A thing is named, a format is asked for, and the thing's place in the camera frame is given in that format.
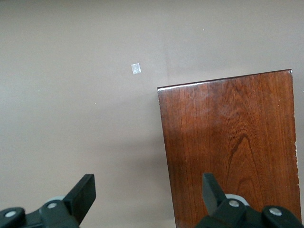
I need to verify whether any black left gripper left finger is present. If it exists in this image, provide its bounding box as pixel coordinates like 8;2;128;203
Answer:
0;174;96;228

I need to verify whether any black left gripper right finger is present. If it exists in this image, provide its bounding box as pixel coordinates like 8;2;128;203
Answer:
194;172;304;228

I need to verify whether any dark red wooden cabinet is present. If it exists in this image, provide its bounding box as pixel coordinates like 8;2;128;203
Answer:
156;69;302;228

